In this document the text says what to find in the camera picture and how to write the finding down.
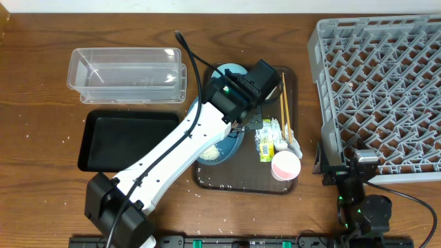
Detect grey dishwasher rack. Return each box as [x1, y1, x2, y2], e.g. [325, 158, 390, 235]
[307, 14, 440, 184]

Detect white rice pile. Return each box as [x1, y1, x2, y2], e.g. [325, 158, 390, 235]
[199, 145, 221, 161]

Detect yellow green snack wrapper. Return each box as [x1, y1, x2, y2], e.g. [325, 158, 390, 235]
[255, 119, 274, 162]

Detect clear plastic bin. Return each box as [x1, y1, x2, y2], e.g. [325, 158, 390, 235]
[67, 48, 187, 104]

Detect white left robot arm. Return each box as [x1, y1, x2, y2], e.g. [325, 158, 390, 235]
[85, 60, 281, 247]

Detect dark blue plate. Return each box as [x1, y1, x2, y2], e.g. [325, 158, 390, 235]
[192, 103, 244, 165]

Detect wooden chopstick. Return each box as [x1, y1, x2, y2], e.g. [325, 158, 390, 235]
[280, 92, 285, 140]
[282, 72, 293, 144]

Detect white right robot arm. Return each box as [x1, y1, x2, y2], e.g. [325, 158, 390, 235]
[314, 142, 392, 248]

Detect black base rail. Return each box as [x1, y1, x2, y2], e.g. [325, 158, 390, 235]
[68, 236, 414, 248]

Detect dark brown serving tray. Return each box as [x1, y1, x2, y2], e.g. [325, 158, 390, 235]
[192, 65, 298, 195]

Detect white napkin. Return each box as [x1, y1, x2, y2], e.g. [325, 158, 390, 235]
[270, 118, 302, 160]

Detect light blue small bowl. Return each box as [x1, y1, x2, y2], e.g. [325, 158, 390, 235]
[217, 63, 247, 81]

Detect pink cup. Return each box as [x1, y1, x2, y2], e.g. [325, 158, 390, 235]
[271, 151, 301, 181]

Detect black tray bin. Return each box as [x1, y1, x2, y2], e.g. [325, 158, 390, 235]
[77, 110, 179, 172]

